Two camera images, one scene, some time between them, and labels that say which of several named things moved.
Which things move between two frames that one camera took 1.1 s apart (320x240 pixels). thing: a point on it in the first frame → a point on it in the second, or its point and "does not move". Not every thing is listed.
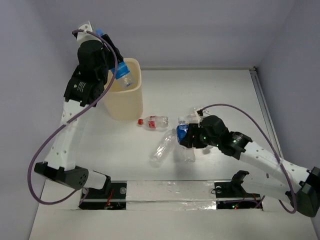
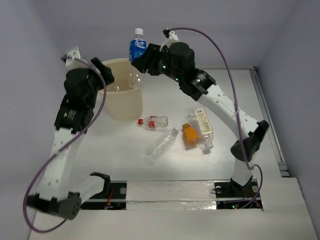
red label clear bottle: x=154 y=121 does not move
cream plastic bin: x=126 y=104 does not move
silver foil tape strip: x=173 y=195 does not move
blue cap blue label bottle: x=123 y=74 → x=117 y=88
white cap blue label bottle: x=188 y=154 → x=137 y=48
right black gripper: x=189 y=139 → x=149 y=60
